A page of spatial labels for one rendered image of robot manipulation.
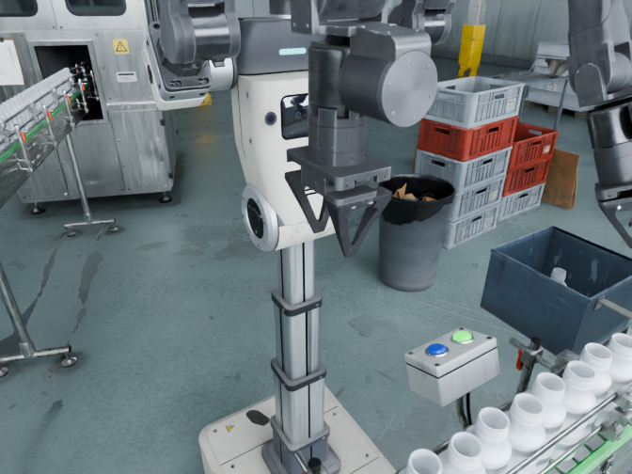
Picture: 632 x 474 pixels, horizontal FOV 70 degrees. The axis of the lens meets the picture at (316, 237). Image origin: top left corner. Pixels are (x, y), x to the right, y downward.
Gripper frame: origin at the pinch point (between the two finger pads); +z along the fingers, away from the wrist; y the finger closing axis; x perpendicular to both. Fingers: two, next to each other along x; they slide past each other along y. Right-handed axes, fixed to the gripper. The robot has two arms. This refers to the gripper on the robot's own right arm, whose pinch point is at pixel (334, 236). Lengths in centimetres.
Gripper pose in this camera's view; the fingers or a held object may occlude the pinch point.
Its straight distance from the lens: 50.2
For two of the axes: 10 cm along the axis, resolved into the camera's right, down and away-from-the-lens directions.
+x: 8.5, -2.4, 4.7
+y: 5.2, 4.0, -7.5
